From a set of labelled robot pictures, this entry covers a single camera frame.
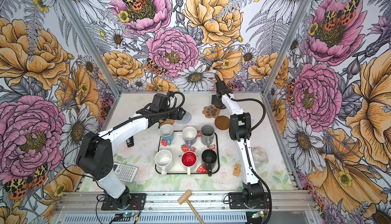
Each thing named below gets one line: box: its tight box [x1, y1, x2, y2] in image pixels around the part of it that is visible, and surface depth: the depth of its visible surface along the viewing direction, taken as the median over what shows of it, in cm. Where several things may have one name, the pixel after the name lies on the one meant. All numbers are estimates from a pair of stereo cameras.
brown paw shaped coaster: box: [202, 104, 221, 119], surface depth 113 cm
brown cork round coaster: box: [214, 115, 231, 131], surface depth 107 cm
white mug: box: [154, 149, 174, 177], surface depth 83 cm
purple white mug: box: [182, 126, 198, 149], surface depth 92 cm
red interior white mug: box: [181, 150, 198, 176], surface depth 83 cm
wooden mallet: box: [177, 189, 205, 224], surface depth 76 cm
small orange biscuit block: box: [232, 163, 241, 177], surface depth 85 cm
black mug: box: [201, 149, 218, 177], surface depth 83 cm
